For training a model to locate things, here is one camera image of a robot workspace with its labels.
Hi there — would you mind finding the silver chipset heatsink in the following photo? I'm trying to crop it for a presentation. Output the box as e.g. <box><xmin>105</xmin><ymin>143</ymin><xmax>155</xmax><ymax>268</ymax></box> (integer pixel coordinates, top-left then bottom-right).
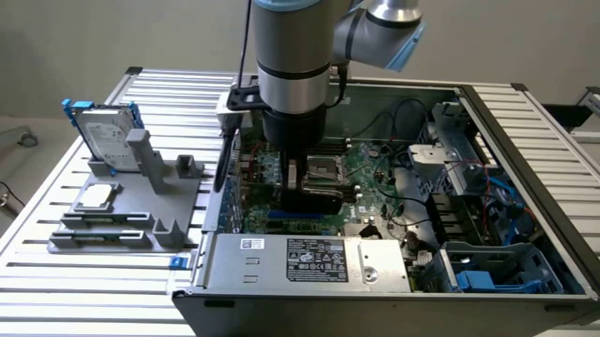
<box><xmin>344</xmin><ymin>224</ymin><xmax>377</xmax><ymax>240</ymax></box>

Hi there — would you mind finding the silver power supply unit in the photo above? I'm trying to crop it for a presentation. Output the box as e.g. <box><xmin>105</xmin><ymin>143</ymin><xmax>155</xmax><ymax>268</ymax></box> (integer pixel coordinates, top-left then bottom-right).
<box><xmin>199</xmin><ymin>233</ymin><xmax>413</xmax><ymax>294</ymax></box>

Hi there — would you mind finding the aluminium profile frame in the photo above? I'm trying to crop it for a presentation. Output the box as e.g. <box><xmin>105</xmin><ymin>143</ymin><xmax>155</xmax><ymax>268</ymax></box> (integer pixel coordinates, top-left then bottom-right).
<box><xmin>539</xmin><ymin>86</ymin><xmax>600</xmax><ymax>142</ymax></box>

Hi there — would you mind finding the blue disk caddy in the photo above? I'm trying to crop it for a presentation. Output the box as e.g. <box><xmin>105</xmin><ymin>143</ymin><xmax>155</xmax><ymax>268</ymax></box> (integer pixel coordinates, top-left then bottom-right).
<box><xmin>452</xmin><ymin>269</ymin><xmax>548</xmax><ymax>294</ymax></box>

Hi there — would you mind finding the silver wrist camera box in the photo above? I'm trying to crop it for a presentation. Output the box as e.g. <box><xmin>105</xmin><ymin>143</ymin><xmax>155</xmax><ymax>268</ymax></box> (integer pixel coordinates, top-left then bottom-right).
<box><xmin>216</xmin><ymin>100</ymin><xmax>246</xmax><ymax>130</ymax></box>

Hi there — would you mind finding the thin red wire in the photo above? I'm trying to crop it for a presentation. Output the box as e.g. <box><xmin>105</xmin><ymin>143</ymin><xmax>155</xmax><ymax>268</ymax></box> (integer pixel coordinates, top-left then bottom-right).
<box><xmin>481</xmin><ymin>164</ymin><xmax>536</xmax><ymax>227</ymax></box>

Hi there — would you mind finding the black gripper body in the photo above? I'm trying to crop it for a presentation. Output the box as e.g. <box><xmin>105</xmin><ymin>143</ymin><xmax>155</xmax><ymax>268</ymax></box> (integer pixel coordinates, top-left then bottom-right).
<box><xmin>261</xmin><ymin>107</ymin><xmax>329</xmax><ymax>165</ymax></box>

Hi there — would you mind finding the blue expansion slot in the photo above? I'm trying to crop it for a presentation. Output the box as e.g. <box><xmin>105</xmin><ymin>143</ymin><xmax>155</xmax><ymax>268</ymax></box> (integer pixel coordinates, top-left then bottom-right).
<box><xmin>266</xmin><ymin>209</ymin><xmax>325</xmax><ymax>221</ymax></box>

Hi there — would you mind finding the grey caster wheel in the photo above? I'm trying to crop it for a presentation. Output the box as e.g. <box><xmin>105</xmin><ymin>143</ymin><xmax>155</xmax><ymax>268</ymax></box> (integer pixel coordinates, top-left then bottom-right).
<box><xmin>16</xmin><ymin>126</ymin><xmax>39</xmax><ymax>147</ymax></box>

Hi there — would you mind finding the black camera cable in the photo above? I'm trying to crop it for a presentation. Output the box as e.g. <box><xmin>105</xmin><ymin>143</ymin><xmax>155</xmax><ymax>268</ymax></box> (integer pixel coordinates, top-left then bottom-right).
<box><xmin>213</xmin><ymin>126</ymin><xmax>241</xmax><ymax>193</ymax></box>

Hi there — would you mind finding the silver metal disk bay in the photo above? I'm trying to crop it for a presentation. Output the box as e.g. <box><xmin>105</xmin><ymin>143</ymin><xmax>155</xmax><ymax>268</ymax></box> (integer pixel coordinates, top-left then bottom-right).
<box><xmin>407</xmin><ymin>101</ymin><xmax>499</xmax><ymax>198</ymax></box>

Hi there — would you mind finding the hard disk in blue carrier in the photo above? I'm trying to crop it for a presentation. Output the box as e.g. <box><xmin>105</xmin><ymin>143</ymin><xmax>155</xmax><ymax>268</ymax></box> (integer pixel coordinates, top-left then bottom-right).
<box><xmin>61</xmin><ymin>99</ymin><xmax>145</xmax><ymax>176</ymax></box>

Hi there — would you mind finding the black graphics card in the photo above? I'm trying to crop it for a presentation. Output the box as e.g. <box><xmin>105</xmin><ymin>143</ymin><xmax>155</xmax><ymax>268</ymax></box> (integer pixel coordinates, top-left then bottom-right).
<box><xmin>280</xmin><ymin>185</ymin><xmax>341</xmax><ymax>216</ymax></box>

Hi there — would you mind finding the blue SATA wire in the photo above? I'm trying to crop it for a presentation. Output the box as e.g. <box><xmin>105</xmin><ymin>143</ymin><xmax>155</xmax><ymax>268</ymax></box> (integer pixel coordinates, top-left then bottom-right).
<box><xmin>487</xmin><ymin>175</ymin><xmax>523</xmax><ymax>247</ymax></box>

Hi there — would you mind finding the open black PC case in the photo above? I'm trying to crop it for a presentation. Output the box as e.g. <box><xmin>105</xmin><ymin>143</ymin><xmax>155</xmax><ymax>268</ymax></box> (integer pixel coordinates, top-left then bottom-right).
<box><xmin>171</xmin><ymin>77</ymin><xmax>600</xmax><ymax>337</ymax></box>

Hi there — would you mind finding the black looped wire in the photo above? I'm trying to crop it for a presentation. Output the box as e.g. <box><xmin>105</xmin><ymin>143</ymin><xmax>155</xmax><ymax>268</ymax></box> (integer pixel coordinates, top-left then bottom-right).
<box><xmin>360</xmin><ymin>98</ymin><xmax>432</xmax><ymax>142</ymax></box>

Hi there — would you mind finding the CPU socket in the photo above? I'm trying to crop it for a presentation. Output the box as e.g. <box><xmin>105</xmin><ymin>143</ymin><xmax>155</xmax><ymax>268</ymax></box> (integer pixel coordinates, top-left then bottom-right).
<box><xmin>305</xmin><ymin>154</ymin><xmax>352</xmax><ymax>187</ymax></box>

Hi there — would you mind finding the black camera bracket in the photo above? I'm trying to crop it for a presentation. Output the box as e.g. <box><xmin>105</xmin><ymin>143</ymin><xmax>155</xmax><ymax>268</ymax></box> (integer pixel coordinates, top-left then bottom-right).
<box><xmin>225</xmin><ymin>85</ymin><xmax>262</xmax><ymax>113</ymax></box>

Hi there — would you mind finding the black floor cable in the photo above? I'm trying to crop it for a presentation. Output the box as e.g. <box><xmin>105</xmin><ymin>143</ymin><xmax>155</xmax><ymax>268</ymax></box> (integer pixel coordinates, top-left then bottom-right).
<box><xmin>0</xmin><ymin>180</ymin><xmax>26</xmax><ymax>216</ymax></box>

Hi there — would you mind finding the grey parts rack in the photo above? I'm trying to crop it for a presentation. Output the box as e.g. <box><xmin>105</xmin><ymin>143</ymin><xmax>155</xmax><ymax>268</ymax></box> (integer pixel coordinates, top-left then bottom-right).
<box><xmin>46</xmin><ymin>128</ymin><xmax>209</xmax><ymax>253</ymax></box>

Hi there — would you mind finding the green RAM stick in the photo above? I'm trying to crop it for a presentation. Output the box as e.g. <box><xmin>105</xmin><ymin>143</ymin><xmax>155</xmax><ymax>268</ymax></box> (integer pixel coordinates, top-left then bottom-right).
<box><xmin>73</xmin><ymin>231</ymin><xmax>138</xmax><ymax>242</ymax></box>
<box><xmin>81</xmin><ymin>216</ymin><xmax>143</xmax><ymax>225</ymax></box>

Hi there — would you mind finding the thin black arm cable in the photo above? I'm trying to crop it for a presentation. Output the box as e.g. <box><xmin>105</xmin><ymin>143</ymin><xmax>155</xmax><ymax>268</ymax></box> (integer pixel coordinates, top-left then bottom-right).
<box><xmin>236</xmin><ymin>0</ymin><xmax>253</xmax><ymax>88</ymax></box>

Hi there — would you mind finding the silver CPU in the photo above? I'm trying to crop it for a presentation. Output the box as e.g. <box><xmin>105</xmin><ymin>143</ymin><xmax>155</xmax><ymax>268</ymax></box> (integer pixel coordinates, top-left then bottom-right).
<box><xmin>78</xmin><ymin>183</ymin><xmax>118</xmax><ymax>209</ymax></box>

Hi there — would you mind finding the green motherboard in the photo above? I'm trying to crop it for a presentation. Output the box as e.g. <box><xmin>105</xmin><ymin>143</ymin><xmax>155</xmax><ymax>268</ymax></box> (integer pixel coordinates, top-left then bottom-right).
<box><xmin>233</xmin><ymin>138</ymin><xmax>427</xmax><ymax>249</ymax></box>

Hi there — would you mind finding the grey-blue drive cage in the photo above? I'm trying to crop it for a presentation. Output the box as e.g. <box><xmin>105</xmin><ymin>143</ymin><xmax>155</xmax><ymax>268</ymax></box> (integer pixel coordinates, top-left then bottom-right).
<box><xmin>421</xmin><ymin>240</ymin><xmax>579</xmax><ymax>294</ymax></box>

